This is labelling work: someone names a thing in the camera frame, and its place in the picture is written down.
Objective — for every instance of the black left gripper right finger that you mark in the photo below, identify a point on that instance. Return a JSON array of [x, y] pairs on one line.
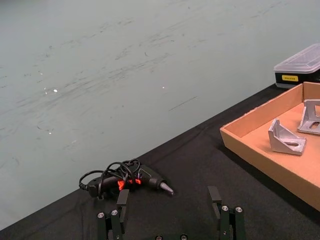
[[226, 220]]

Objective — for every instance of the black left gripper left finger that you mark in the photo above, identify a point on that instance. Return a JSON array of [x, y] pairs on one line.
[[115, 220]]

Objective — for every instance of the black table cloth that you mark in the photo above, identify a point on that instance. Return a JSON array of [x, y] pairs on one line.
[[190, 180]]

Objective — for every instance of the shallow brown cardboard tray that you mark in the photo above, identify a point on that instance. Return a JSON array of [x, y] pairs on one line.
[[277, 140]]

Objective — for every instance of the clear plastic case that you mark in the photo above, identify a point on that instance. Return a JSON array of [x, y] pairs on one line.
[[297, 67]]

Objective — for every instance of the grey metal corner bracket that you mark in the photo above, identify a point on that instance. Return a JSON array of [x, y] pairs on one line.
[[285, 140], [311, 117]]

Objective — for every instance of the plain pale wall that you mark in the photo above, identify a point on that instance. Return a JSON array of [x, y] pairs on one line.
[[112, 70]]

